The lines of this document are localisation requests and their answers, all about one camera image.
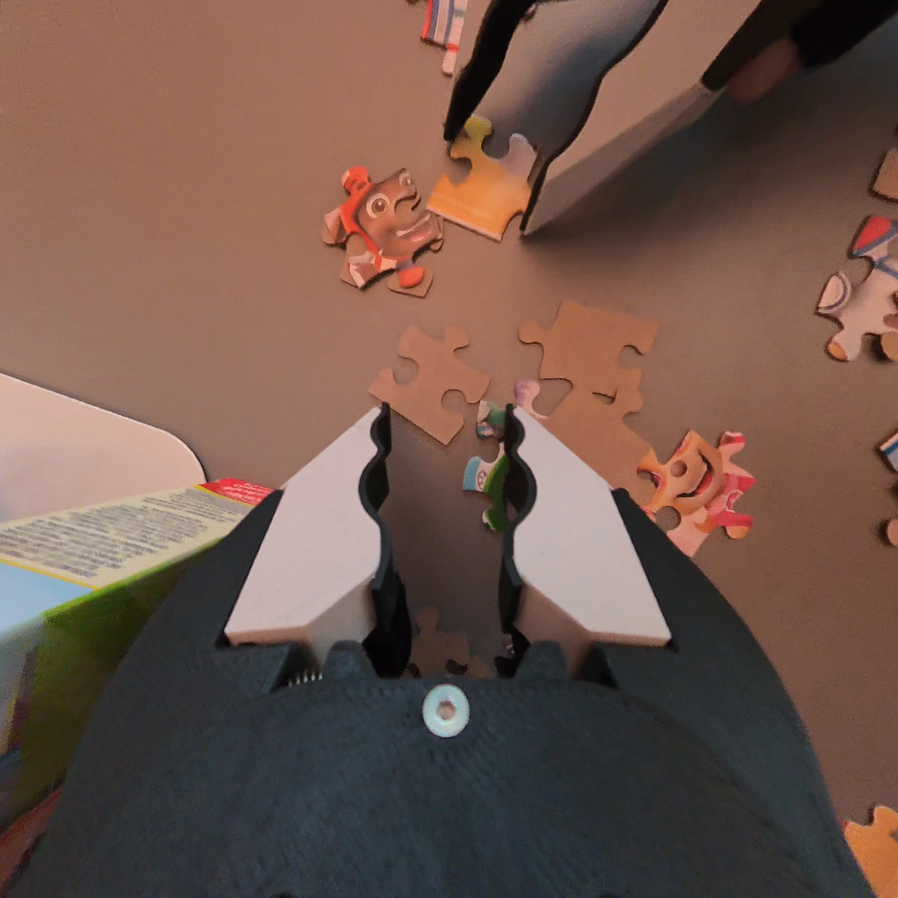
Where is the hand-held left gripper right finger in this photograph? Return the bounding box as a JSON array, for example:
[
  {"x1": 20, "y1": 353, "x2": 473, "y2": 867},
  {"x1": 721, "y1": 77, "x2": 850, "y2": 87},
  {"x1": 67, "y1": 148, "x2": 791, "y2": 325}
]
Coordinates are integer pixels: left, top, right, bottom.
[{"x1": 494, "y1": 403, "x2": 674, "y2": 679}]

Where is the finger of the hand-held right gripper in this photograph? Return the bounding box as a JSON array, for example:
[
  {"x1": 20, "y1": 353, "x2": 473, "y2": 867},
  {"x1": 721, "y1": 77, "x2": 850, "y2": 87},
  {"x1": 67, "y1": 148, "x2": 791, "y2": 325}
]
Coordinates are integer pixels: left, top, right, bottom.
[
  {"x1": 521, "y1": 0, "x2": 763, "y2": 237},
  {"x1": 443, "y1": 0, "x2": 538, "y2": 141}
]

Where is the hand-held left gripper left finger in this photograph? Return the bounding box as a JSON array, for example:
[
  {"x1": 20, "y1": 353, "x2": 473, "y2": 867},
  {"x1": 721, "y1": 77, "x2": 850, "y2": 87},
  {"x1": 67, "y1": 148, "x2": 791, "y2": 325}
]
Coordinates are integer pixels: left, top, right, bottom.
[{"x1": 223, "y1": 403, "x2": 416, "y2": 679}]

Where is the orange pink swirl puzzle piece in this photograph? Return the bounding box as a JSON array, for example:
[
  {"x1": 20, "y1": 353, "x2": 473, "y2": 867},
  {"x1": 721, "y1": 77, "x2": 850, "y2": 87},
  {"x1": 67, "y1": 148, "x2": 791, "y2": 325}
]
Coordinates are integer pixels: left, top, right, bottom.
[{"x1": 637, "y1": 430, "x2": 756, "y2": 557}]

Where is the green purple puzzle piece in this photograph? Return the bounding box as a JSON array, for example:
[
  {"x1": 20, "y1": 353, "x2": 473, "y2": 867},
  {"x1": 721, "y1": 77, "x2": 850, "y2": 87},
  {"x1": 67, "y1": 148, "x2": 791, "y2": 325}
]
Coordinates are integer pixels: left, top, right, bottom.
[{"x1": 463, "y1": 382, "x2": 544, "y2": 530}]

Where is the orange yellow puzzle piece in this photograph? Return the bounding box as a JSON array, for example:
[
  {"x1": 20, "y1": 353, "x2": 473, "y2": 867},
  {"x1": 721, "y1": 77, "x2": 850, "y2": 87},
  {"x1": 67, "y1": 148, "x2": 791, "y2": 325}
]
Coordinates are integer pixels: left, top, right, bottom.
[{"x1": 427, "y1": 116, "x2": 540, "y2": 243}]

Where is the colourful cardboard puzzle box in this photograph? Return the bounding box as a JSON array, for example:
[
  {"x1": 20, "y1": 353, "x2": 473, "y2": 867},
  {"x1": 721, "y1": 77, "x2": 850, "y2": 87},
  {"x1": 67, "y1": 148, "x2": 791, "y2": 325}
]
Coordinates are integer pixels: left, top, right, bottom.
[{"x1": 0, "y1": 477, "x2": 275, "y2": 843}]

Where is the person's right hand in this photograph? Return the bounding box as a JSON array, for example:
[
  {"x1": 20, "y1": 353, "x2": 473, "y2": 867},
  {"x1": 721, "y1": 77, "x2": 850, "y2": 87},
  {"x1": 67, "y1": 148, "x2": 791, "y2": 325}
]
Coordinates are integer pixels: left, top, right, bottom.
[{"x1": 726, "y1": 36, "x2": 805, "y2": 104}]

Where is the red dog face puzzle piece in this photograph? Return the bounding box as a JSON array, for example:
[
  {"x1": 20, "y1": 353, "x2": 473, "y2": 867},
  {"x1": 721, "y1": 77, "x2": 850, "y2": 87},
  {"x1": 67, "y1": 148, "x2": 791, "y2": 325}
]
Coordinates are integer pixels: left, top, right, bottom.
[{"x1": 321, "y1": 166, "x2": 445, "y2": 299}]

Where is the white orange blue puzzle piece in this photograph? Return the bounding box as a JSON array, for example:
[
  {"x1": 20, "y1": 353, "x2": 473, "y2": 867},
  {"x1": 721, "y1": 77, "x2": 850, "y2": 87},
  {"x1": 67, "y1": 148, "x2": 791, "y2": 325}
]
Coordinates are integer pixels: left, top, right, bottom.
[{"x1": 816, "y1": 216, "x2": 898, "y2": 362}]

